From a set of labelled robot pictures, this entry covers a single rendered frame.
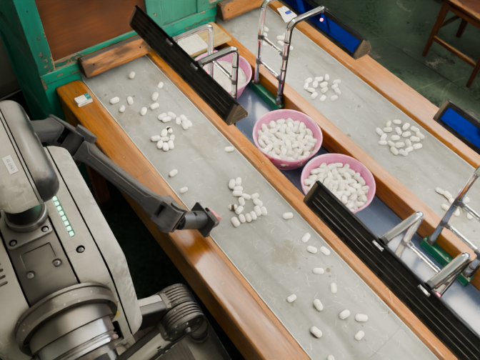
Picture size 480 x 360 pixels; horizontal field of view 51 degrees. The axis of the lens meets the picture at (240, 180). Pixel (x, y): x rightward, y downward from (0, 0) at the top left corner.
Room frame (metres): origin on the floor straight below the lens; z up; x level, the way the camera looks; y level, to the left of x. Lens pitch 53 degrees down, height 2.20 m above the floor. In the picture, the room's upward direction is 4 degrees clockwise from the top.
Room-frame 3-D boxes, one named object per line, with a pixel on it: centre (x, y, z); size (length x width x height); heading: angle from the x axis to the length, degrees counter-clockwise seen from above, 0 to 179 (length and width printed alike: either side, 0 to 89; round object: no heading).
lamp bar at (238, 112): (1.35, 0.22, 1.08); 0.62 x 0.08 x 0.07; 40
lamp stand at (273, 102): (1.66, -0.15, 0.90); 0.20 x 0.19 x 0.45; 40
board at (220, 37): (1.83, 0.26, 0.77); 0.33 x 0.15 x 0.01; 130
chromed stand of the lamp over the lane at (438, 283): (0.66, -0.47, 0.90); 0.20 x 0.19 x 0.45; 40
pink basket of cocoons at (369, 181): (1.12, -0.35, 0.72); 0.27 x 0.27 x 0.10
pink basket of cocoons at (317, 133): (1.33, -0.17, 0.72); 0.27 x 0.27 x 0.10
